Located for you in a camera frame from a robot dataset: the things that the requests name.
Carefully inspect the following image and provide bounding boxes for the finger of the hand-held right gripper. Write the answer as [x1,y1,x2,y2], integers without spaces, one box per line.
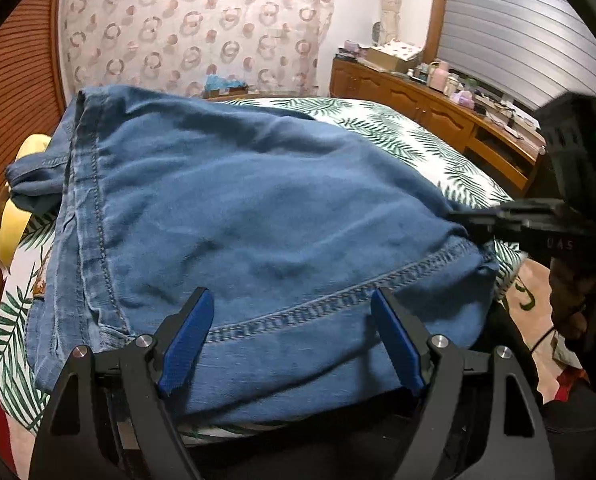
[448,204,501,241]

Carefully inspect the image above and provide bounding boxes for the white dotted cloth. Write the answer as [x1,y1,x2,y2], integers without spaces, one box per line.
[380,40,423,61]

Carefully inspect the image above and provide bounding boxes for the blue denim pants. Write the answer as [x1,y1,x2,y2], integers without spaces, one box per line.
[5,85,501,426]

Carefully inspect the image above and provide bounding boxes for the yellow plush toy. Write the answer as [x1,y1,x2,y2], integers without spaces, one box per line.
[0,132,48,276]

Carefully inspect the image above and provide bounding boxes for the louvered wooden wardrobe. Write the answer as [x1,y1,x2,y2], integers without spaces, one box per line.
[0,0,66,201]

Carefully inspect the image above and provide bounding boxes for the beige tied curtain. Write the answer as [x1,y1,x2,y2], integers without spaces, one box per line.
[378,0,406,43]

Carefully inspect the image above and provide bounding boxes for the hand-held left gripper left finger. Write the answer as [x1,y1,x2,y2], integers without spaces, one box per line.
[28,287,215,480]

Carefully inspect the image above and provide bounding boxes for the person's right hand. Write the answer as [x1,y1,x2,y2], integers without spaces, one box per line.
[549,260,596,342]

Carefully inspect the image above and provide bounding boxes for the pink thermos jug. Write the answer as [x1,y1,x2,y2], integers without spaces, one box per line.
[429,60,451,93]

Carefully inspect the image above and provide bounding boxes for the large cardboard box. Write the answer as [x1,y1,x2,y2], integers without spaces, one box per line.
[368,46,421,73]

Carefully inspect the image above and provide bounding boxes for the sheer circle pattern curtain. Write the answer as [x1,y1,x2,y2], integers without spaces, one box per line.
[60,0,336,101]

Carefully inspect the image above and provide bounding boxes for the grey window blind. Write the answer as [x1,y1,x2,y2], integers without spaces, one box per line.
[435,0,596,116]

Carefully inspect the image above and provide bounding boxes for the leaf print bed sheet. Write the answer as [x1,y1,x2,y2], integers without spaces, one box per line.
[0,97,529,441]

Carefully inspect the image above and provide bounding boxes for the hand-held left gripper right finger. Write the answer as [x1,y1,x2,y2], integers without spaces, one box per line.
[370,287,554,480]

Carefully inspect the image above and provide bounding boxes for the crumpled blue plastic bag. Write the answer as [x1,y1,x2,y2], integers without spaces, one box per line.
[205,75,246,92]

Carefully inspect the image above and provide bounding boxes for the small cardboard box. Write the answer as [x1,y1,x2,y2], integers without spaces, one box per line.
[203,85,249,100]

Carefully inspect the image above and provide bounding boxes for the long wooden cabinet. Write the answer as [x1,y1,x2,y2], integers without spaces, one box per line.
[330,55,546,196]

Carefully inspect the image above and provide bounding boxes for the floral fleece blanket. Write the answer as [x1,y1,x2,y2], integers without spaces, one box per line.
[503,260,589,401]

